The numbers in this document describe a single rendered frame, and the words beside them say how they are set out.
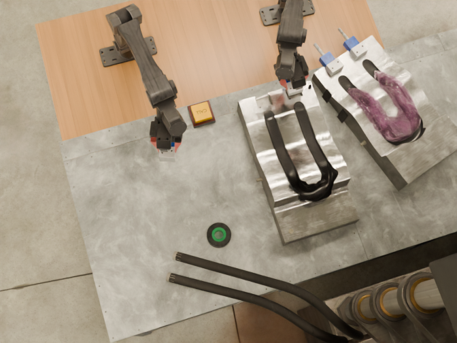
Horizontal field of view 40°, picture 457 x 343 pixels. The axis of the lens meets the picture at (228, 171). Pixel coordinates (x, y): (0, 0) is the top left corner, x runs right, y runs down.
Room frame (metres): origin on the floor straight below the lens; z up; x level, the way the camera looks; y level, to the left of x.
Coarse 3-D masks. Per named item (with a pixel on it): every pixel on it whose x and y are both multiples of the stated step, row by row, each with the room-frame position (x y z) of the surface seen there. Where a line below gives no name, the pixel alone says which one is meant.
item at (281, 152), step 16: (272, 112) 0.76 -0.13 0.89; (304, 112) 0.77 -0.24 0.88; (272, 128) 0.71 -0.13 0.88; (304, 128) 0.72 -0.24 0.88; (288, 160) 0.60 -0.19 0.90; (320, 160) 0.60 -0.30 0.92; (288, 176) 0.54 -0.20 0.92; (336, 176) 0.54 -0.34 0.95; (304, 192) 0.50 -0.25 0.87; (320, 192) 0.51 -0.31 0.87
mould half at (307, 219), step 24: (312, 96) 0.83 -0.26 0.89; (264, 120) 0.73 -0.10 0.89; (288, 120) 0.74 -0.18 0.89; (312, 120) 0.75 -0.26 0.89; (264, 144) 0.65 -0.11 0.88; (288, 144) 0.65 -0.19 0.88; (264, 168) 0.56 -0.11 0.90; (312, 168) 0.57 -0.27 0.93; (336, 168) 0.57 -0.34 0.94; (288, 192) 0.48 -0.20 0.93; (336, 192) 0.51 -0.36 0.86; (288, 216) 0.42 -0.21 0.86; (312, 216) 0.42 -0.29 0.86; (336, 216) 0.43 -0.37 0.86; (288, 240) 0.34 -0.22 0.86
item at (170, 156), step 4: (172, 144) 0.60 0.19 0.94; (172, 148) 0.58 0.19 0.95; (160, 152) 0.56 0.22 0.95; (164, 152) 0.56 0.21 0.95; (168, 152) 0.57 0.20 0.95; (172, 152) 0.57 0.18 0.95; (160, 156) 0.55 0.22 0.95; (164, 156) 0.55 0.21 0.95; (168, 156) 0.55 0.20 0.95; (172, 156) 0.56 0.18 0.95; (160, 160) 0.55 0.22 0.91; (164, 160) 0.55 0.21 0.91; (168, 160) 0.55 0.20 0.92; (172, 160) 0.55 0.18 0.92
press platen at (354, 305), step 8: (360, 296) 0.17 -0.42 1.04; (368, 296) 0.17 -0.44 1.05; (352, 304) 0.14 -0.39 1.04; (352, 312) 0.12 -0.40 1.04; (360, 312) 0.12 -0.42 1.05; (360, 320) 0.10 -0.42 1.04; (368, 320) 0.10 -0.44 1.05; (376, 320) 0.10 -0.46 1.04; (368, 328) 0.08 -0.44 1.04; (376, 328) 0.08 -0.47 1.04; (384, 328) 0.08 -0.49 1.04; (376, 336) 0.06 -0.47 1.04; (384, 336) 0.06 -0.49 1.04; (392, 336) 0.06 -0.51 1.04
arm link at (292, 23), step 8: (288, 0) 0.99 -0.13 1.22; (296, 0) 0.99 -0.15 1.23; (288, 8) 0.96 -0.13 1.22; (296, 8) 0.97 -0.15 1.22; (288, 16) 0.94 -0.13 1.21; (296, 16) 0.94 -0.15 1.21; (280, 24) 0.93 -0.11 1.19; (288, 24) 0.92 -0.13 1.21; (296, 24) 0.92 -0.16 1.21; (280, 32) 0.90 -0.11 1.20; (288, 32) 0.90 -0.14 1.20; (296, 32) 0.90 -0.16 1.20; (280, 40) 0.88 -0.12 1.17; (288, 40) 0.88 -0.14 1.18; (296, 40) 0.88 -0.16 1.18
